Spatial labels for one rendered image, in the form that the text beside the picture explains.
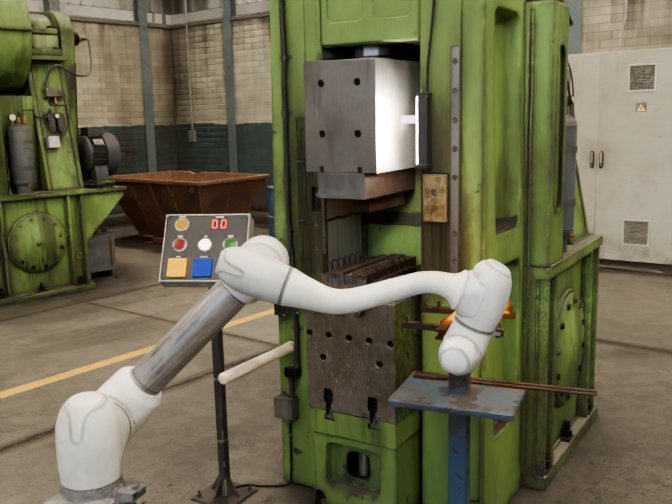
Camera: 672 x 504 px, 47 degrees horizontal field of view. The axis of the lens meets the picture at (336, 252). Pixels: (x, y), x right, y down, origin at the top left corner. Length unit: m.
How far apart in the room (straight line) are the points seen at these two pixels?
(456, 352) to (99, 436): 0.91
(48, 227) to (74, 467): 5.42
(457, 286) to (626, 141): 6.11
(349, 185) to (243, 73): 8.81
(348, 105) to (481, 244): 0.68
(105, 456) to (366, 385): 1.12
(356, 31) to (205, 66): 9.25
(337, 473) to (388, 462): 0.28
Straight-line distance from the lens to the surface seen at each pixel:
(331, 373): 2.93
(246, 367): 3.00
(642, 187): 7.89
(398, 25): 2.87
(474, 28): 2.76
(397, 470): 2.97
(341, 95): 2.80
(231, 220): 3.04
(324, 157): 2.85
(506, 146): 3.08
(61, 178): 7.53
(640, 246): 7.96
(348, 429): 2.98
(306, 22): 3.07
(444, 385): 2.64
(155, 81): 12.45
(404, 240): 3.27
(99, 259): 8.09
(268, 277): 1.89
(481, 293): 1.87
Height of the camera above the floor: 1.58
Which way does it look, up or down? 10 degrees down
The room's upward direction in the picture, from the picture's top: 1 degrees counter-clockwise
